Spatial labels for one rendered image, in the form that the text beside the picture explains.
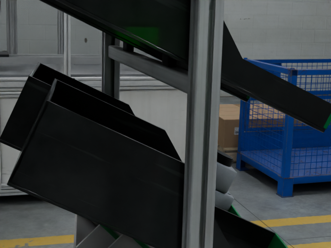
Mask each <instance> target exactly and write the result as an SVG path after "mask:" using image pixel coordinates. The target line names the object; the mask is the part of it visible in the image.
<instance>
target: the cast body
mask: <svg viewBox="0 0 331 248"><path fill-rule="evenodd" d="M233 161H234V160H233V158H232V157H231V156H229V155H228V154H226V153H224V152H222V151H220V150H217V168H216V189H215V206H217V207H219V208H221V209H223V210H225V211H228V210H229V208H230V207H231V205H232V203H233V201H234V198H233V196H232V195H231V194H230V192H229V191H228V190H229V188H230V186H231V184H232V182H233V180H234V178H235V177H236V174H237V172H236V171H235V170H234V169H233V168H232V167H231V165H232V163H233Z"/></svg>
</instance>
